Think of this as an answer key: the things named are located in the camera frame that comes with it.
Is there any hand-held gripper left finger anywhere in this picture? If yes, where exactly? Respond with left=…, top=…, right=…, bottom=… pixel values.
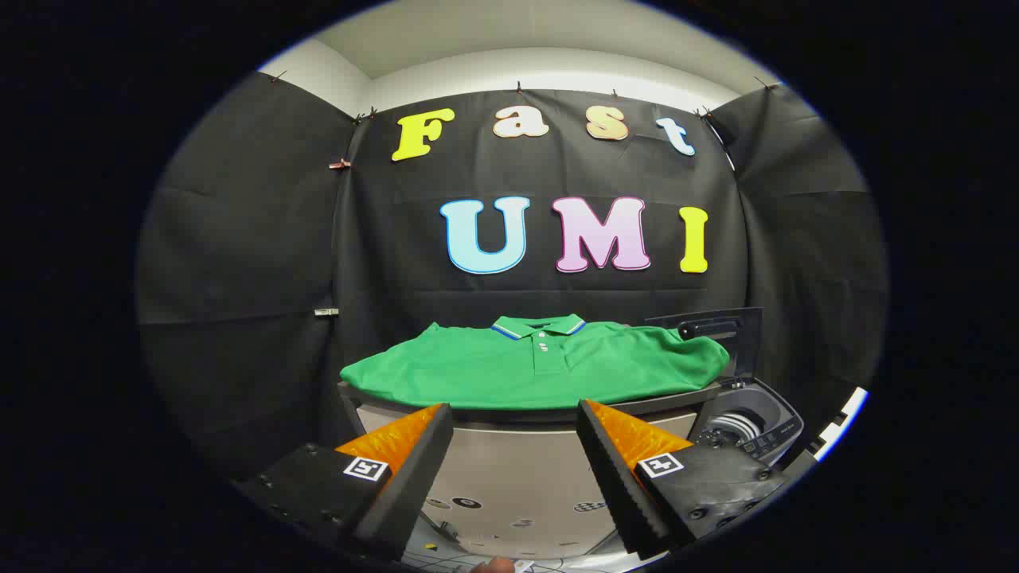
left=235, top=402, right=455, bottom=563

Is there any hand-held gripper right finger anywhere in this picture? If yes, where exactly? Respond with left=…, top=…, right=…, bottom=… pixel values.
left=576, top=399, right=791, bottom=562

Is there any green polo shirt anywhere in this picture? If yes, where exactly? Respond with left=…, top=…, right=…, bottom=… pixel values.
left=340, top=314, right=731, bottom=411

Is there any grey washing machine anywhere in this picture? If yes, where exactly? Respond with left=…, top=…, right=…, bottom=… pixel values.
left=687, top=377, right=806, bottom=470

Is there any black backdrop cloth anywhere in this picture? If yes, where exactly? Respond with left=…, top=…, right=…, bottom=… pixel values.
left=135, top=72, right=889, bottom=482

